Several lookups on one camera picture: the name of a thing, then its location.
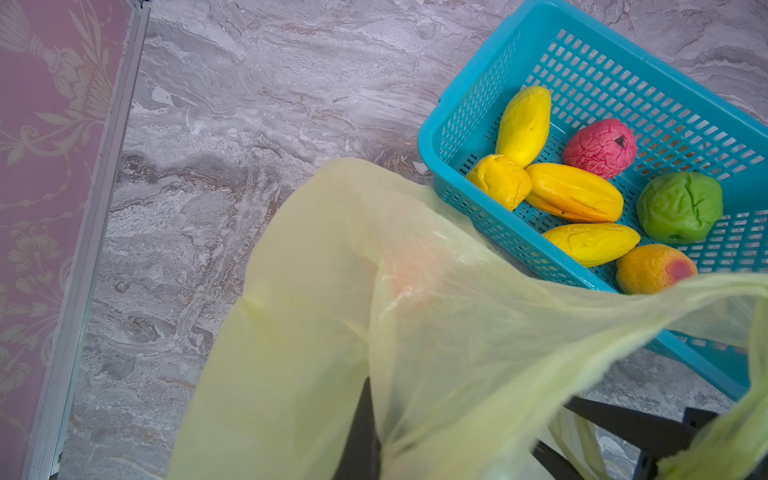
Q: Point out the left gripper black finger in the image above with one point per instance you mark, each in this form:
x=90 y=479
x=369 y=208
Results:
x=360 y=459

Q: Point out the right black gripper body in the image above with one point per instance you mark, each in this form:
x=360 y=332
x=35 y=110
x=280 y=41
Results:
x=655 y=436

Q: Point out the orange yellow fruit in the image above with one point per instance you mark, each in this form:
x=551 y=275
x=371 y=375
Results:
x=651 y=268

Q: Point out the yellow plastic bag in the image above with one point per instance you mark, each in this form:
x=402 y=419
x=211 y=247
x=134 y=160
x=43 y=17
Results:
x=366 y=278

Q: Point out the yellow mango fruit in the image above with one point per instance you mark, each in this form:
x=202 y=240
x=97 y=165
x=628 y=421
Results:
x=524 y=126
x=592 y=245

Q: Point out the green fruit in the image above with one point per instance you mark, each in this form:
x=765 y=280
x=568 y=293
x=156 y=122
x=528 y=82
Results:
x=680 y=208

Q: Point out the teal plastic basket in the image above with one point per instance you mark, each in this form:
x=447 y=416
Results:
x=633 y=102

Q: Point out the orange star fruit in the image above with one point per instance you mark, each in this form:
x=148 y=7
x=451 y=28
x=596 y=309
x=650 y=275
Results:
x=573 y=194

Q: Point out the yellow lemon fruit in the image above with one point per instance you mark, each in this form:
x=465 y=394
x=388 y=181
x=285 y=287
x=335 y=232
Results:
x=502 y=179

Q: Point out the red fruit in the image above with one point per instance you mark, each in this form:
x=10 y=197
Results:
x=605 y=148

